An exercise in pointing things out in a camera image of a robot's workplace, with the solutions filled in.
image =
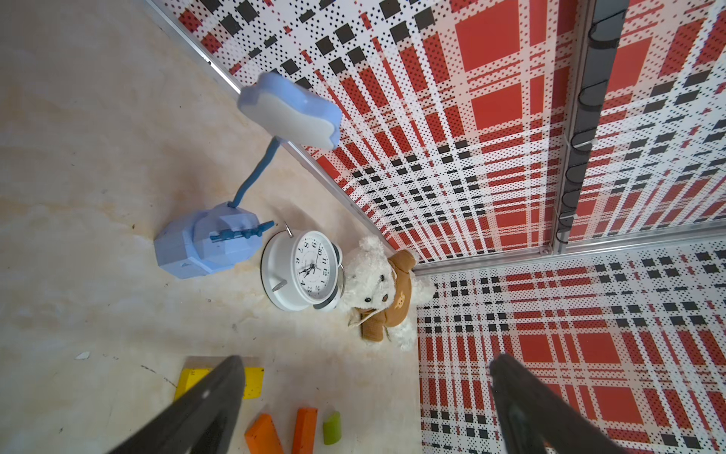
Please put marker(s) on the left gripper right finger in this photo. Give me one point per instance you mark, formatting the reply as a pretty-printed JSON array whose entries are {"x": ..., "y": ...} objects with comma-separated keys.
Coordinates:
[{"x": 532, "y": 418}]

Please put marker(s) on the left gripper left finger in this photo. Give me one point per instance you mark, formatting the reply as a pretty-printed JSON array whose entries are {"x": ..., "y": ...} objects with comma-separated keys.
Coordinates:
[{"x": 201, "y": 421}]

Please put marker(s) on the orange trapezoid block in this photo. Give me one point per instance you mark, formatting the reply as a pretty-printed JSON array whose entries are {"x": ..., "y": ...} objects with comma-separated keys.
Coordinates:
[{"x": 262, "y": 437}]

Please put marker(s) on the yellow long block top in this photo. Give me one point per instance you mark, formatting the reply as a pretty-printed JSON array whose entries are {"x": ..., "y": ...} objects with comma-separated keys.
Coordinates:
[{"x": 254, "y": 381}]

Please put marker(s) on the orange rectangular block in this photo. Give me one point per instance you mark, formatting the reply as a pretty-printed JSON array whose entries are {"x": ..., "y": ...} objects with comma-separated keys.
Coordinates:
[{"x": 305, "y": 431}]

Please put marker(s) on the green half-cylinder block top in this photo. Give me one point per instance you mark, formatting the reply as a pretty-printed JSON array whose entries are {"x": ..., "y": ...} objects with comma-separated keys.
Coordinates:
[{"x": 332, "y": 429}]

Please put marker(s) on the white alarm clock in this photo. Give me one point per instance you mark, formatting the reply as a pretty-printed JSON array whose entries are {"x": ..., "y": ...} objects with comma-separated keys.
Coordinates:
[{"x": 301, "y": 270}]

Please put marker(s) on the white teddy bear brown hoodie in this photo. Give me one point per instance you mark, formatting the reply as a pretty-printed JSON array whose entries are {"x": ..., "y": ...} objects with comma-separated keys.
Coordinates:
[{"x": 382, "y": 292}]

